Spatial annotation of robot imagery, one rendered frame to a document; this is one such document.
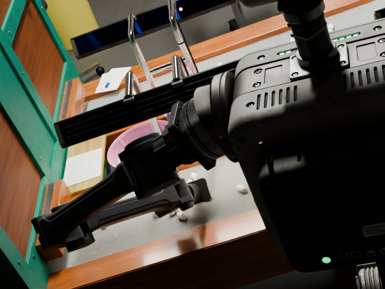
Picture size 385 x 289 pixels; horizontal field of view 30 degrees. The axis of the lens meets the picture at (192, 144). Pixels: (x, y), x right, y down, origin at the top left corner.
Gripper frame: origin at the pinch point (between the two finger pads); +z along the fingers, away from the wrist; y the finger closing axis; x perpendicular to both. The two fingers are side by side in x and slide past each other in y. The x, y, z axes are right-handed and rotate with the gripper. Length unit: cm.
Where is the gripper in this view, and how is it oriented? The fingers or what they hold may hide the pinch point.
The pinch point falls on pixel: (197, 192)
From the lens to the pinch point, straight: 221.1
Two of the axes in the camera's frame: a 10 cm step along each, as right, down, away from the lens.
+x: 3.0, 9.5, -1.0
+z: 2.0, 0.4, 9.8
